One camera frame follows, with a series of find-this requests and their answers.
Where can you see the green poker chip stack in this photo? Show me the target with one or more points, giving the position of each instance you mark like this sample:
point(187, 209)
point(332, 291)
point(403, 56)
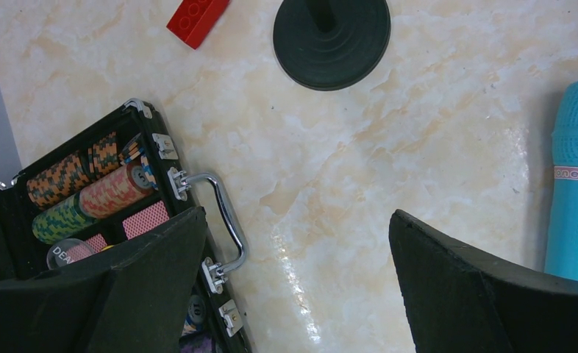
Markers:
point(61, 221)

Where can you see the open black carrying case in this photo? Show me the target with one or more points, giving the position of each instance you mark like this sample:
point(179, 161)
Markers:
point(213, 322)

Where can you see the blue microphone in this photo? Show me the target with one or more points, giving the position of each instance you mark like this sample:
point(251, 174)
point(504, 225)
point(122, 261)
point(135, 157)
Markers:
point(562, 247)

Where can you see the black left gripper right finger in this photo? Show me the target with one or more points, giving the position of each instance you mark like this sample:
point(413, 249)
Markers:
point(459, 298)

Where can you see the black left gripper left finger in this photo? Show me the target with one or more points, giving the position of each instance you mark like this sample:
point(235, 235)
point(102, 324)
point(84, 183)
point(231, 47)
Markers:
point(130, 298)

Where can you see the white round token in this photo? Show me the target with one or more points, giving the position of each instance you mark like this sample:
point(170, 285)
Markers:
point(68, 251)

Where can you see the orange poker chip stack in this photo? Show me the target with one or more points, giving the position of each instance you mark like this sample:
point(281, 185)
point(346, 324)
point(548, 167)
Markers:
point(74, 172)

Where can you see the pink poker chip stack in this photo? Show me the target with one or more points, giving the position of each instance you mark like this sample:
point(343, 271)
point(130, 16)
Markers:
point(115, 191)

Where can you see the pink playing card deck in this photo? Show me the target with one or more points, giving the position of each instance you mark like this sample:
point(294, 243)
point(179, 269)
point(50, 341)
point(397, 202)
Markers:
point(145, 220)

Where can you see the red toy brick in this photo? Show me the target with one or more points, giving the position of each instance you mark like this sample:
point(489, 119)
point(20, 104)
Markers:
point(194, 19)

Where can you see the black round base clamp stand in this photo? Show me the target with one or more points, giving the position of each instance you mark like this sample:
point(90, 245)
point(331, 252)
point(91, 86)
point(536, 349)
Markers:
point(331, 45)

